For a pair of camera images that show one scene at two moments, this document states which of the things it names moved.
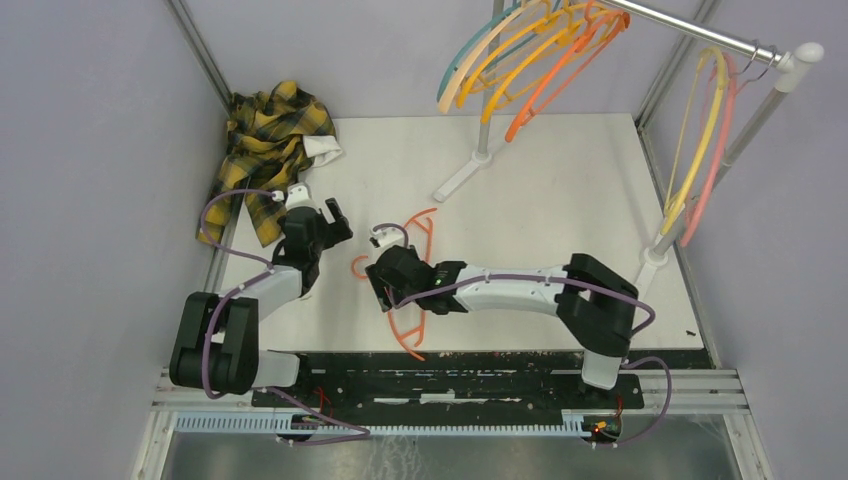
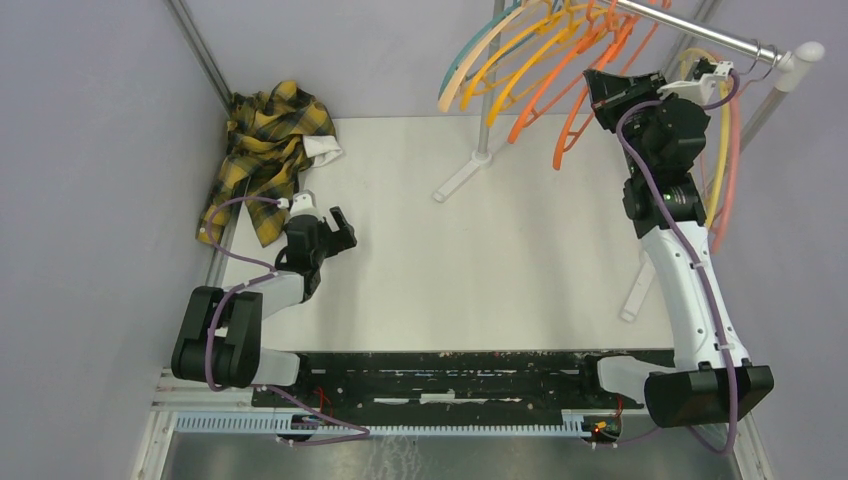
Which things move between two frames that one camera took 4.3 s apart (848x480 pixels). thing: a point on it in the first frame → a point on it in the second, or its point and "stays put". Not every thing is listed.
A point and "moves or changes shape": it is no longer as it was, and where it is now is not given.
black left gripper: (337, 231) stays put
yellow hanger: (679, 205) moves or changes shape
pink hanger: (706, 186) → (735, 166)
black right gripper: (381, 292) → (611, 93)
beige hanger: (461, 67) stays put
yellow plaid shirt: (270, 138) stays put
